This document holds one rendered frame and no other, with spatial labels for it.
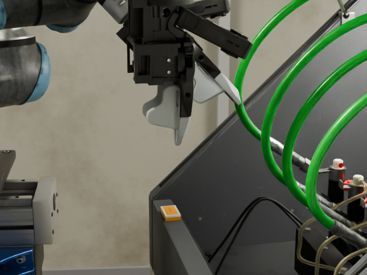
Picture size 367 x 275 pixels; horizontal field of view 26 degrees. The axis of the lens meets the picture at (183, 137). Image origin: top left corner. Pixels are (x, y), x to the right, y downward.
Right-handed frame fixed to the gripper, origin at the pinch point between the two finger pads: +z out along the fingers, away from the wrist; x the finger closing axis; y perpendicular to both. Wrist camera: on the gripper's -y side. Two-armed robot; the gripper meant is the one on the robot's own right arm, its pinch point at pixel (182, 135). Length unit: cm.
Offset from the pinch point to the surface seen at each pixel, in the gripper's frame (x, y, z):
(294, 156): -11.4, -21.2, 8.2
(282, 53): -179, -78, 26
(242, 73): -11.6, -12.0, -5.9
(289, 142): 4.6, -14.2, 0.5
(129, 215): -188, -20, 91
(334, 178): -11.0, -28.2, 12.5
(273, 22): -11.6, -16.9, -13.7
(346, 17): -42, -42, -9
